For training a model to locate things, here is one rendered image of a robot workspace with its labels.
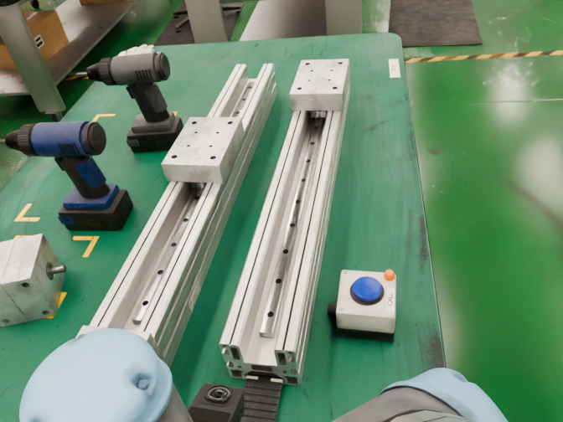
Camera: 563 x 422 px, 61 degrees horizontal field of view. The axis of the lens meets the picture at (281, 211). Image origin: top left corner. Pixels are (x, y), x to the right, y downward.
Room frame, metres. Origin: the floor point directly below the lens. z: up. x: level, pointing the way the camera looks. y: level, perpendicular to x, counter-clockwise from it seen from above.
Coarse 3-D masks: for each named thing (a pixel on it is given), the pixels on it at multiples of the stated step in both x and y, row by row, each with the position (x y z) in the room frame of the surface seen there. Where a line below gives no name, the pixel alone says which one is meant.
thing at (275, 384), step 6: (246, 378) 0.34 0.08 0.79; (252, 378) 0.34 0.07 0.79; (258, 378) 0.34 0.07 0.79; (264, 378) 0.34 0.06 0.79; (270, 378) 0.34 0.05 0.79; (276, 378) 0.34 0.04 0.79; (282, 378) 0.34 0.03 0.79; (246, 384) 0.33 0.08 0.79; (252, 384) 0.33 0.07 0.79; (258, 384) 0.33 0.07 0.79; (264, 384) 0.33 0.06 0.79; (270, 384) 0.33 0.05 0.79; (276, 384) 0.33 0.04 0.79; (270, 390) 0.32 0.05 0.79; (276, 390) 0.32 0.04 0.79
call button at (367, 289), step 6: (366, 276) 0.43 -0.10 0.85; (354, 282) 0.43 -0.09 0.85; (360, 282) 0.42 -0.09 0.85; (366, 282) 0.42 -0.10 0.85; (372, 282) 0.42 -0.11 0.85; (378, 282) 0.42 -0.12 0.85; (354, 288) 0.42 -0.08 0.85; (360, 288) 0.41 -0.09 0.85; (366, 288) 0.41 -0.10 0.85; (372, 288) 0.41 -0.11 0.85; (378, 288) 0.41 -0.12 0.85; (354, 294) 0.41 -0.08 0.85; (360, 294) 0.40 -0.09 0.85; (366, 294) 0.40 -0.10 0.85; (372, 294) 0.40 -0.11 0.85; (378, 294) 0.40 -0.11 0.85; (360, 300) 0.40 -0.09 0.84; (366, 300) 0.40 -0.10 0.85; (372, 300) 0.40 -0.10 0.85
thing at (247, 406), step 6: (246, 408) 0.30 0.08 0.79; (252, 408) 0.30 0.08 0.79; (258, 408) 0.30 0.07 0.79; (264, 408) 0.30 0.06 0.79; (270, 408) 0.30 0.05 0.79; (276, 408) 0.29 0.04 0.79; (246, 414) 0.29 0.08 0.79; (252, 414) 0.29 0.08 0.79; (258, 414) 0.29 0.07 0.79; (264, 414) 0.29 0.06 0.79; (270, 414) 0.29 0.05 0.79; (270, 420) 0.28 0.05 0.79
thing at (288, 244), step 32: (288, 128) 0.84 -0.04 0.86; (320, 128) 0.86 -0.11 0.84; (288, 160) 0.72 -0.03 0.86; (320, 160) 0.71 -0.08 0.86; (288, 192) 0.67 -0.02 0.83; (320, 192) 0.62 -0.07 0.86; (288, 224) 0.58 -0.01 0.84; (320, 224) 0.55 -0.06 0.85; (256, 256) 0.49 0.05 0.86; (288, 256) 0.51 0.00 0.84; (320, 256) 0.53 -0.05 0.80; (256, 288) 0.44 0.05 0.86; (288, 288) 0.43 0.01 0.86; (256, 320) 0.41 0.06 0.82; (288, 320) 0.37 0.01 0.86; (224, 352) 0.35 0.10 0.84; (256, 352) 0.36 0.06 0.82; (288, 352) 0.33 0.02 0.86
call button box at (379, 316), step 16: (352, 272) 0.46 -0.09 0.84; (368, 272) 0.45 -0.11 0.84; (352, 288) 0.42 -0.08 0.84; (384, 288) 0.42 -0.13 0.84; (336, 304) 0.43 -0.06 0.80; (352, 304) 0.40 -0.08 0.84; (368, 304) 0.39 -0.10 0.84; (384, 304) 0.39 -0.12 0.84; (352, 320) 0.38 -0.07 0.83; (368, 320) 0.38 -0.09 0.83; (384, 320) 0.37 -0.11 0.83; (352, 336) 0.38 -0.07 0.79; (368, 336) 0.38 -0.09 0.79; (384, 336) 0.37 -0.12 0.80
